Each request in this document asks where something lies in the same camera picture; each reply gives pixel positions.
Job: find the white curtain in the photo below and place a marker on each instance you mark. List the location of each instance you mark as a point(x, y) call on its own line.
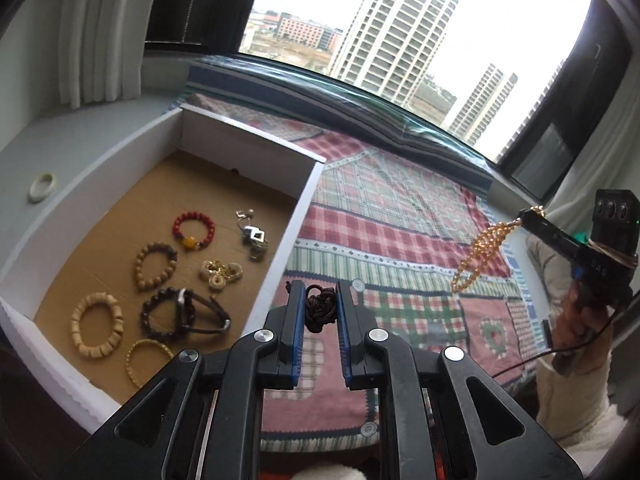
point(100, 30)
point(600, 145)

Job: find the gold bangle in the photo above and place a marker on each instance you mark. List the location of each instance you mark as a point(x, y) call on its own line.
point(131, 360)

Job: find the person's right hand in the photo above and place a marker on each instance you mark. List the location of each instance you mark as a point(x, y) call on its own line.
point(580, 332)

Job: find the beige cushion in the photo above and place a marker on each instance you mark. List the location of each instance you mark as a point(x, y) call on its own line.
point(545, 265)

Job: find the dark window blind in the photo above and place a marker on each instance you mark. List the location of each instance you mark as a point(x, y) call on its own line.
point(200, 0)

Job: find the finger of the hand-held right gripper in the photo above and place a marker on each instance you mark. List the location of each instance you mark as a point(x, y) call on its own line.
point(550, 232)

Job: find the grey metal window panel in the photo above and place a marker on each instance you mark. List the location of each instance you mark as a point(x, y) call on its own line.
point(542, 155)

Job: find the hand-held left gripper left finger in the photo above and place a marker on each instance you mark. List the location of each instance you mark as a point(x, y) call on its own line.
point(298, 332)

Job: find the green plastic object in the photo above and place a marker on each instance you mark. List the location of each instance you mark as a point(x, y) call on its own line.
point(580, 237)

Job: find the plaid patchwork blanket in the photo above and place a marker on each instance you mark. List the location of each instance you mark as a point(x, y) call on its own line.
point(400, 220)

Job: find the white cardboard box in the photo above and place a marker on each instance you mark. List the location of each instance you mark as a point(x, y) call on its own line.
point(125, 195)

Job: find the person's right forearm white sleeve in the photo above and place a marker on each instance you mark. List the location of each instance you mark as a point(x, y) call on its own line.
point(570, 410)

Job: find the person's left forearm white sleeve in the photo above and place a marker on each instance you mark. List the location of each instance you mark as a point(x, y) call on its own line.
point(330, 474)

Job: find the dark blue window seat cushion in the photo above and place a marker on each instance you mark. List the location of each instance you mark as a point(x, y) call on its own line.
point(350, 95)

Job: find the slim high-rise building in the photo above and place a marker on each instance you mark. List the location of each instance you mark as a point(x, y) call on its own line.
point(482, 102)

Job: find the silver pendant ornament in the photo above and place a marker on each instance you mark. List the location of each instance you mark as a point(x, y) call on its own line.
point(252, 240)

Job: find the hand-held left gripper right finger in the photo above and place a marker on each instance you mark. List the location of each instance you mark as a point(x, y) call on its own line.
point(342, 332)

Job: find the tall high-rise building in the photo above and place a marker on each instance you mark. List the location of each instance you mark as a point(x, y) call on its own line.
point(395, 30)

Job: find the low red brick building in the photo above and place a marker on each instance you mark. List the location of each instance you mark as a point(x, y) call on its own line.
point(305, 32)

